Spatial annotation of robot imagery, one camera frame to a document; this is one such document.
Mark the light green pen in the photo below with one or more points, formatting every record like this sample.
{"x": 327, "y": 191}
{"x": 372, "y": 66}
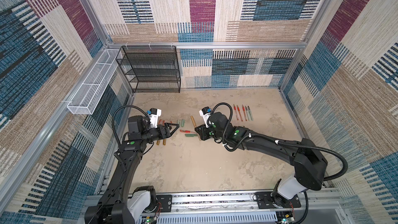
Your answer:
{"x": 247, "y": 113}

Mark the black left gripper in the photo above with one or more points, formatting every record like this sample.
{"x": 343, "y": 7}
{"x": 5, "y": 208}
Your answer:
{"x": 167, "y": 135}

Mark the black wire mesh shelf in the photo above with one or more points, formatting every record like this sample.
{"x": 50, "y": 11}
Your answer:
{"x": 150, "y": 69}

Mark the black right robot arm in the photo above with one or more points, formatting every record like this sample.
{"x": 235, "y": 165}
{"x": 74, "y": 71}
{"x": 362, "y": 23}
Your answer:
{"x": 309, "y": 163}

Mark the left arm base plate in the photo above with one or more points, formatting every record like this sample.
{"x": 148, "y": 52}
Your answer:
{"x": 163, "y": 204}

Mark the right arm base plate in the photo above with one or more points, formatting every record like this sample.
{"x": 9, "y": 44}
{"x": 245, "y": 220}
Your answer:
{"x": 266, "y": 200}

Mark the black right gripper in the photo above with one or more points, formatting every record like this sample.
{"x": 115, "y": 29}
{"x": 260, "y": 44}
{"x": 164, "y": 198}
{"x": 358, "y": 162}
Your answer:
{"x": 202, "y": 129}

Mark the light green marker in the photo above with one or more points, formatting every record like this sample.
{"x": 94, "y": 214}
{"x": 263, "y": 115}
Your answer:
{"x": 250, "y": 114}

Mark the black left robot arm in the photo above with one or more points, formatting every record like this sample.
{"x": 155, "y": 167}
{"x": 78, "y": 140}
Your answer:
{"x": 115, "y": 206}

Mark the red pen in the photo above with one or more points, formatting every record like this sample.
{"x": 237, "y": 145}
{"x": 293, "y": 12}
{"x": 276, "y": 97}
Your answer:
{"x": 244, "y": 111}
{"x": 240, "y": 116}
{"x": 186, "y": 131}
{"x": 235, "y": 110}

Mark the white wire mesh basket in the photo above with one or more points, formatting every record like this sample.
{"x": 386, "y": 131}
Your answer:
{"x": 89, "y": 93}

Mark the brown pen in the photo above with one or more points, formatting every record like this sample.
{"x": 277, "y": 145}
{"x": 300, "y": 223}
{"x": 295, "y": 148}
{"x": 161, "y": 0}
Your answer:
{"x": 193, "y": 121}

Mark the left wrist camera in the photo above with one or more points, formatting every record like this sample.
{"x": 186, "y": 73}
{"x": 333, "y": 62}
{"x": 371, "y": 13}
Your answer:
{"x": 154, "y": 115}

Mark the aluminium front rail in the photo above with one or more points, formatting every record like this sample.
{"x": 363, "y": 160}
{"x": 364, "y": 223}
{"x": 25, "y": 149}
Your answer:
{"x": 238, "y": 207}

